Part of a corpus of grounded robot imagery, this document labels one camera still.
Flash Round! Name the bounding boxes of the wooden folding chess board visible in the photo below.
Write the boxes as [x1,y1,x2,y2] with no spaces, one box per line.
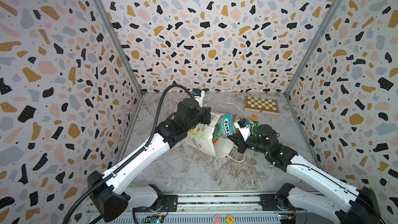
[244,96,279,115]

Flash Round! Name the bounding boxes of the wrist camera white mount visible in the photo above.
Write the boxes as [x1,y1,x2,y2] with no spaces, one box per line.
[234,117,251,141]
[192,89,205,107]

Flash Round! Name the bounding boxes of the yellow number block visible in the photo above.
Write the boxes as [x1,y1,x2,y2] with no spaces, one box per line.
[226,215,234,224]

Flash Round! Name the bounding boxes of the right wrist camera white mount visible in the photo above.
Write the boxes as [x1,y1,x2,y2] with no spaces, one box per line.
[234,117,251,141]

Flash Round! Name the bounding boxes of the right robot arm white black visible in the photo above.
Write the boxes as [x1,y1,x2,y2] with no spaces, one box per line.
[227,122,384,224]

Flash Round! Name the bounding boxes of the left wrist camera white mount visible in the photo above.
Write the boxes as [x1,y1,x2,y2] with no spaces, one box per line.
[192,89,205,107]

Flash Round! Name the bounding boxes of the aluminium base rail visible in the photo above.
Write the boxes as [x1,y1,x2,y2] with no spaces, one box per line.
[83,189,343,224]

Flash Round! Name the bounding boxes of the teal mint candy packet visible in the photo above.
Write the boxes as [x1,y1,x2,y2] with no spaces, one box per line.
[213,114,241,139]

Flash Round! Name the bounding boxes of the black corrugated cable conduit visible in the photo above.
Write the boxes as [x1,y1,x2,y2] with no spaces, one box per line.
[62,83,195,224]

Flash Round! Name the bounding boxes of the green lemon candy packet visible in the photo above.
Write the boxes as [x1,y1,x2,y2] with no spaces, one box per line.
[247,115,259,136]

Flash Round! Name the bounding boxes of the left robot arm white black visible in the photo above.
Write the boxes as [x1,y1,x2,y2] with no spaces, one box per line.
[88,97,211,222]

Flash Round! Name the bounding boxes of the white paper gift bag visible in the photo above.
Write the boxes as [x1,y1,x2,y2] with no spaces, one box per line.
[184,113,239,162]

